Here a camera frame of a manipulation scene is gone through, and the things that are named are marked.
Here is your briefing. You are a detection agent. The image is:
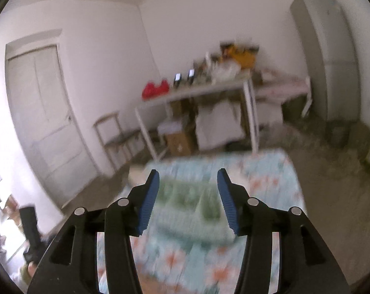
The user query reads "white door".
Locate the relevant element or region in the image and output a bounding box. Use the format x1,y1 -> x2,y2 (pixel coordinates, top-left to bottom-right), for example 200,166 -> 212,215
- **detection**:
5,44 -> 100,209

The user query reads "floral light blue blanket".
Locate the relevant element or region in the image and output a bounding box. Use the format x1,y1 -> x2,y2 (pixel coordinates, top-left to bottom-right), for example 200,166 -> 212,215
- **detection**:
96,148 -> 308,294

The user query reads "white frame table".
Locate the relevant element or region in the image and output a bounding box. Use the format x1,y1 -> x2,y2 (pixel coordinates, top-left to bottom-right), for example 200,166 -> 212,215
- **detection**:
134,73 -> 260,161

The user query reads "orange plastic bag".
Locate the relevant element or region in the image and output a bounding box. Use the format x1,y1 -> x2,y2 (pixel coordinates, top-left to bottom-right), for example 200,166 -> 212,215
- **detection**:
229,47 -> 256,69

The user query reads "green perforated utensil holder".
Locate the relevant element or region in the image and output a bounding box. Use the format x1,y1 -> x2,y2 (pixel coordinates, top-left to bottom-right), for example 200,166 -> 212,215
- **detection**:
150,176 -> 234,245

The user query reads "red plastic bag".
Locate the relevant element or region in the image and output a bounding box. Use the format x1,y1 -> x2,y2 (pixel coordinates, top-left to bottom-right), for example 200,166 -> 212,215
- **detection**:
141,80 -> 170,100

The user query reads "pink cloth covered bench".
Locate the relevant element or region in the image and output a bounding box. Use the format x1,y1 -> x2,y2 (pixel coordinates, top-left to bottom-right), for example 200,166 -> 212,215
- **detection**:
254,72 -> 312,120

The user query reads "metal pot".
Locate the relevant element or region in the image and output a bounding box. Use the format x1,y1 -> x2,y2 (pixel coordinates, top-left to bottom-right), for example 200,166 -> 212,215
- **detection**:
326,122 -> 351,147

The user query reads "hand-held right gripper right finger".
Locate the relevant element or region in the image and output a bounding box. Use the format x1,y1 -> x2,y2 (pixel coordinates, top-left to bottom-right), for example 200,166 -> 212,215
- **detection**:
217,168 -> 352,294

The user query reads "white plastic bag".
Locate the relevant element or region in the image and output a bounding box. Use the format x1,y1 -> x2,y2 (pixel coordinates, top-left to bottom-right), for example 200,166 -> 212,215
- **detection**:
211,63 -> 240,82

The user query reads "small wooden chair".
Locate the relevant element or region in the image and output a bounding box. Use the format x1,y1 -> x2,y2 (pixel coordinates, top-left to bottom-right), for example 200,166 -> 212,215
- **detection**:
94,112 -> 145,172

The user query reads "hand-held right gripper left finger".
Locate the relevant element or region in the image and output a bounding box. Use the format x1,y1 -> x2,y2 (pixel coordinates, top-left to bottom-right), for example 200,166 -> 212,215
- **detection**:
27,169 -> 161,294

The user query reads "silver refrigerator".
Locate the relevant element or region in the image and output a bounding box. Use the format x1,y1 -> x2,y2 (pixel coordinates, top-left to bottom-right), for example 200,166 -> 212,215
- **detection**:
290,0 -> 361,123

